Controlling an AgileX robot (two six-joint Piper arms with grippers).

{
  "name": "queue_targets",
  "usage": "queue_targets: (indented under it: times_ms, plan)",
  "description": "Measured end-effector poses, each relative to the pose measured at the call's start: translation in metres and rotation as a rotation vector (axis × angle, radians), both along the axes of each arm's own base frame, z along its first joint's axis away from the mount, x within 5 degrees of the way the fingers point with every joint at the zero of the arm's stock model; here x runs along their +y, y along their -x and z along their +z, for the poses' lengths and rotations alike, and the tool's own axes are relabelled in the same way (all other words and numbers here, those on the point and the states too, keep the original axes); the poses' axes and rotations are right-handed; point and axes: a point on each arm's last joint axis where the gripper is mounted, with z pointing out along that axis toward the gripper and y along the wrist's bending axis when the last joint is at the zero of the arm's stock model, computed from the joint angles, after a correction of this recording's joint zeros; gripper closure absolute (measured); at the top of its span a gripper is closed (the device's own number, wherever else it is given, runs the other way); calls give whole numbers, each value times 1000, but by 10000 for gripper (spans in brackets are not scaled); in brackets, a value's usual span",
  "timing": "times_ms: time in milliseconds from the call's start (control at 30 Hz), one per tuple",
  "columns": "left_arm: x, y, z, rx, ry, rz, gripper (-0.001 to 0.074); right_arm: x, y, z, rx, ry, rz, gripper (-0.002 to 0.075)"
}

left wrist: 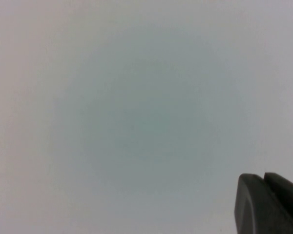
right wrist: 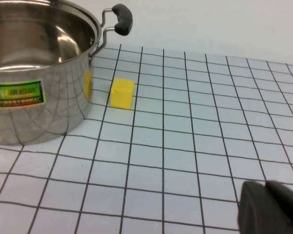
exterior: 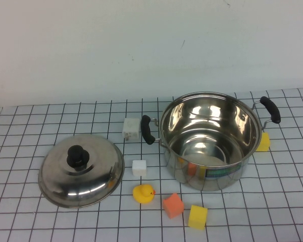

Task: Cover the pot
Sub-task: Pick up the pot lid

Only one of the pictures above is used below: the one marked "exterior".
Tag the steel lid with black knob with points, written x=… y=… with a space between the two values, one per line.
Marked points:
x=91 y=181

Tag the white power adapter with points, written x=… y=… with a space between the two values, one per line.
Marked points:
x=131 y=127

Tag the white foam cube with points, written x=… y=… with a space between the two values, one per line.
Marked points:
x=139 y=168

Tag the yellow rubber duck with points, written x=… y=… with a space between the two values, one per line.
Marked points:
x=142 y=194

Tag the orange foam cube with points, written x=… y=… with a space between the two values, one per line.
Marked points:
x=173 y=206

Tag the yellow foam cube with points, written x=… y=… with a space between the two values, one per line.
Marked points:
x=197 y=217
x=263 y=142

